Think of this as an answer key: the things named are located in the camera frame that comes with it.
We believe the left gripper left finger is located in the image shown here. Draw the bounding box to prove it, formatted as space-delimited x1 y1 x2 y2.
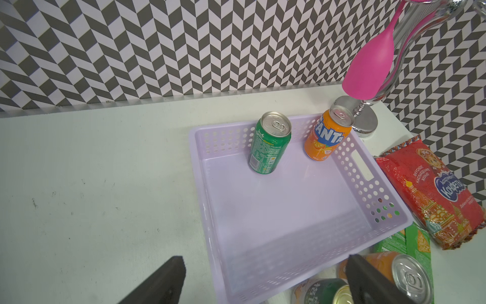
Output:
119 256 186 304

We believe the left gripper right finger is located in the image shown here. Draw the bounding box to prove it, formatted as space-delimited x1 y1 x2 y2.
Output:
346 254 414 304

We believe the orange Fanta can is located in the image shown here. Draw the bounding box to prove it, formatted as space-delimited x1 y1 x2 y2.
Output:
305 105 354 161
338 251 434 303

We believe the green gold can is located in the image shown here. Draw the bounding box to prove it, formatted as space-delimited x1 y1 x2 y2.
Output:
291 278 354 304

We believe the green Sprite can back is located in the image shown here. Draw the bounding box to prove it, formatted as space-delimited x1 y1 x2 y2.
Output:
249 111 292 174

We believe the lilac plastic basket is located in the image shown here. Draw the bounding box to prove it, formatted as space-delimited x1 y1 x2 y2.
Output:
189 115 413 303

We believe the green snack packet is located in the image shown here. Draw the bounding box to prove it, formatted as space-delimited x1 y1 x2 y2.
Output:
372 223 434 287

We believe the red candy bag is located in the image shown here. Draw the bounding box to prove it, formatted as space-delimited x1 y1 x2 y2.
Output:
375 136 485 250

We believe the pink plastic wine glass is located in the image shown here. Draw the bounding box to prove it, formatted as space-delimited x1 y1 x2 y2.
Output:
342 1 407 101

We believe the chrome glass holder stand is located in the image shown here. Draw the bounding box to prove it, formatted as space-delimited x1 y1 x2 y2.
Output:
333 0 486 138

